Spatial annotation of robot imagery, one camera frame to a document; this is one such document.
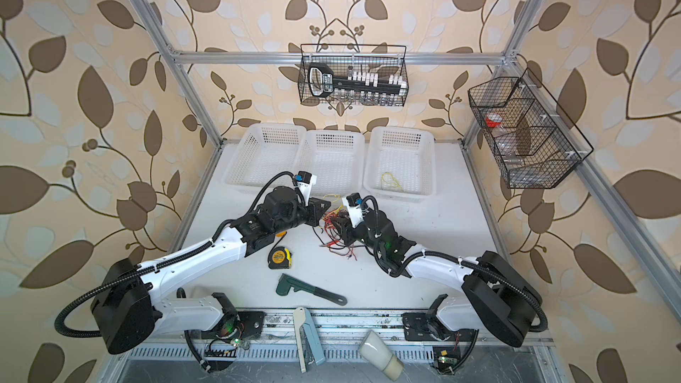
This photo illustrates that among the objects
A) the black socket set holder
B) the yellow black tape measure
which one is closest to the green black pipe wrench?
the yellow black tape measure

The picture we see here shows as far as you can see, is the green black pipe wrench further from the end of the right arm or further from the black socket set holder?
the black socket set holder

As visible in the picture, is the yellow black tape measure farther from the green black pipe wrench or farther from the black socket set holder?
the black socket set holder

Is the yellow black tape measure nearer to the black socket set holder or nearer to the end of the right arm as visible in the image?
the end of the right arm
